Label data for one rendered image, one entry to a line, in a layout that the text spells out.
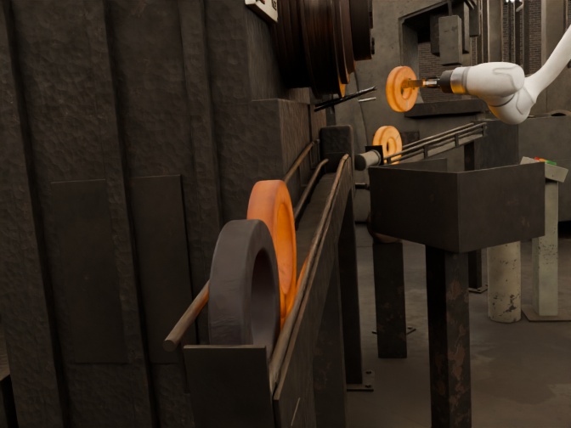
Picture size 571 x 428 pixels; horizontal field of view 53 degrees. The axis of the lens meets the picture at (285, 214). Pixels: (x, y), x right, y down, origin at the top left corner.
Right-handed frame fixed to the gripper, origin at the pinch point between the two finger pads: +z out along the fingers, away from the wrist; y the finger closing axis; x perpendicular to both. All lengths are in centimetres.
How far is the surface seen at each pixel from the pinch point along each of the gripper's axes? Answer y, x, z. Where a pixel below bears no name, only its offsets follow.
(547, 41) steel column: 807, 70, 251
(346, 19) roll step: -60, 15, -22
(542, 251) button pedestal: 42, -64, -35
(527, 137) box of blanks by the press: 164, -31, 21
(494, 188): -82, -20, -72
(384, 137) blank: -4.3, -18.2, 4.7
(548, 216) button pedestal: 43, -51, -36
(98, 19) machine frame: -115, 14, -3
